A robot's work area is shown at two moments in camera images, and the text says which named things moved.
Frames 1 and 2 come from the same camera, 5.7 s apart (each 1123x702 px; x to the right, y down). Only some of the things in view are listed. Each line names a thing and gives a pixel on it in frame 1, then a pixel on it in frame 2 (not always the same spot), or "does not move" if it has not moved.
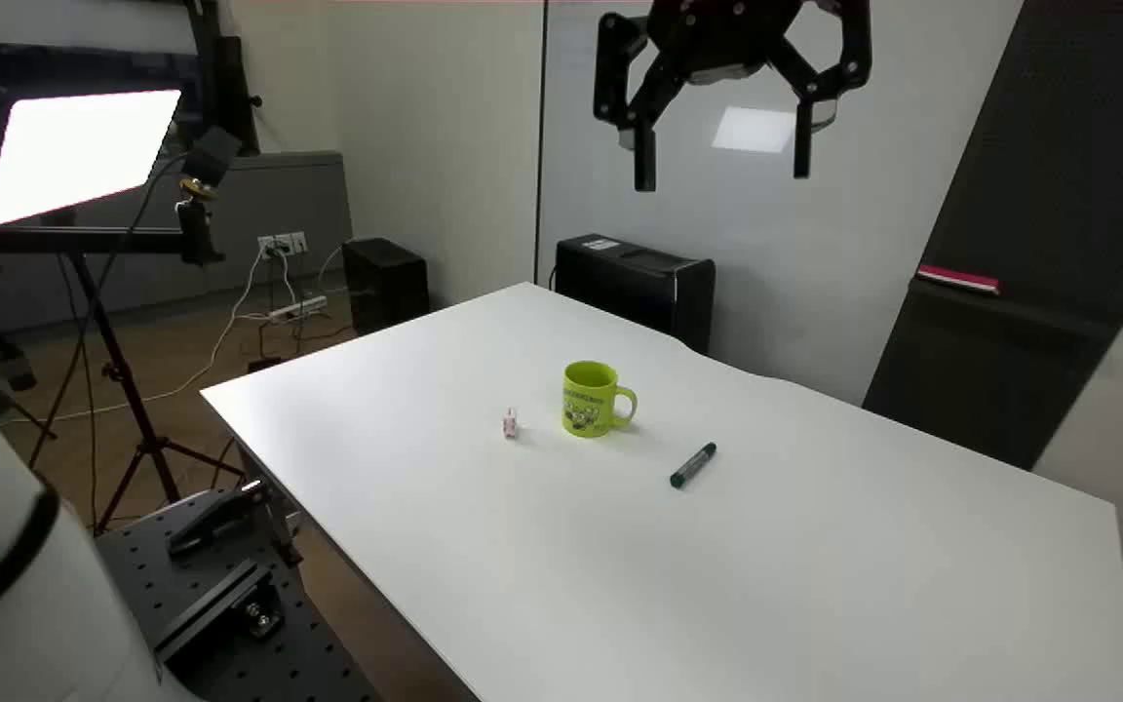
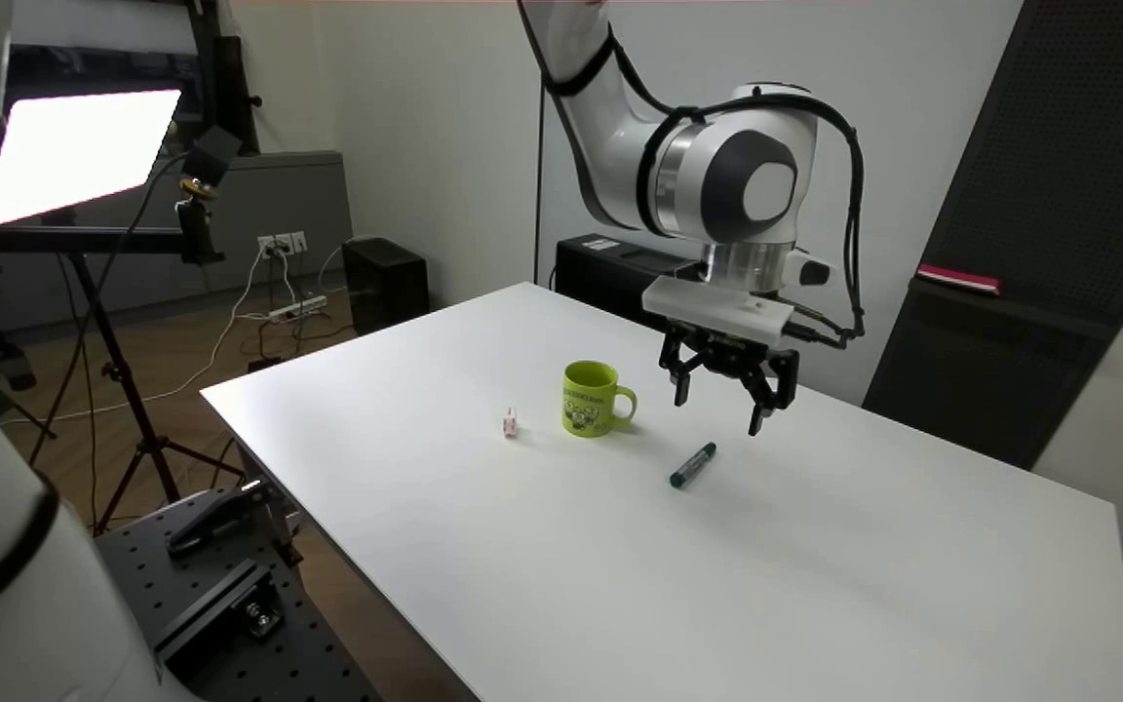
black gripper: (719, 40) to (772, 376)
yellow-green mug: (585, 401) does not move
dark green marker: (693, 467) does not move
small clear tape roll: (512, 427) does not move
